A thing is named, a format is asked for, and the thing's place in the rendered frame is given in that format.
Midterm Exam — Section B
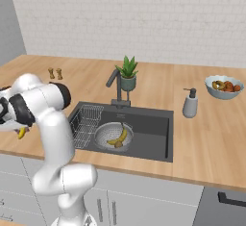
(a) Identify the pale blue fruit bowl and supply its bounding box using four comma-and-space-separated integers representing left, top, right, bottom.
204, 74, 246, 101

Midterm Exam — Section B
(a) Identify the green plant in grey pot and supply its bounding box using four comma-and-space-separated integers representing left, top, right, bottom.
114, 55, 139, 92

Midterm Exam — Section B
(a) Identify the black dishwasher handle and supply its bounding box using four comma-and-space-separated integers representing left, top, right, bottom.
217, 191, 246, 209

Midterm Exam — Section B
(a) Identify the dark grey sink basin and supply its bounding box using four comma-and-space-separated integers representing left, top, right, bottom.
67, 100, 175, 163

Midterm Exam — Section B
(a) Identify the dark grey dishwasher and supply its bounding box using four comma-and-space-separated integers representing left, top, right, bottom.
191, 186, 246, 226

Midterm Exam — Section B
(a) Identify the grey drawer front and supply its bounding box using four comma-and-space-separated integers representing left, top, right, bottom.
0, 153, 29, 178
0, 170, 37, 205
0, 194, 44, 223

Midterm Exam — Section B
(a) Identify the grey cupboard door handle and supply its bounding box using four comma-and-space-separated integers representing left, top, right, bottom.
96, 198, 104, 223
111, 199, 117, 226

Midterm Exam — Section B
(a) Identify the dark grey sink faucet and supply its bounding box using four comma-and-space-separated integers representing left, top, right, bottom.
105, 68, 132, 110

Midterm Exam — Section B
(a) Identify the metal wire dish rack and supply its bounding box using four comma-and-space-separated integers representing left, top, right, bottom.
69, 104, 106, 150

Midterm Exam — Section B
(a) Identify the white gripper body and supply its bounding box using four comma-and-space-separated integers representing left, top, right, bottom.
0, 121, 33, 134

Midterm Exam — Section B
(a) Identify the grey soap dispenser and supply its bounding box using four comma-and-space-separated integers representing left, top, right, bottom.
182, 88, 199, 119

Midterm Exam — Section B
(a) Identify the yellow fruit in bowl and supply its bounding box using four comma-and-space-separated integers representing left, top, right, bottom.
211, 80, 227, 91

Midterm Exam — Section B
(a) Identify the yellow banana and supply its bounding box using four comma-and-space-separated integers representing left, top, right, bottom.
17, 127, 28, 140
106, 122, 129, 147

